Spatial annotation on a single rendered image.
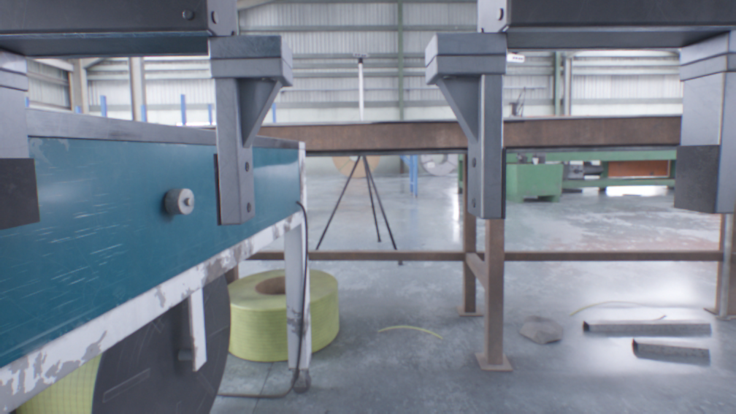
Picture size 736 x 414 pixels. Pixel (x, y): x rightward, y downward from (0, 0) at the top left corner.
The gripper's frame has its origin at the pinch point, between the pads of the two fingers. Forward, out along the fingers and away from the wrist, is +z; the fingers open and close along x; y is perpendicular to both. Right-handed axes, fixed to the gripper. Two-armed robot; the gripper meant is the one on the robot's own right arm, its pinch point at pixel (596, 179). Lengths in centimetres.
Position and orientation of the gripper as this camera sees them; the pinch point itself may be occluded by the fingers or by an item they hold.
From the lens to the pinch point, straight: 25.4
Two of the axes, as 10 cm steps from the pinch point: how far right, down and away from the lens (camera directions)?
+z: 0.2, 10.0, 0.8
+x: 10.0, -0.2, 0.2
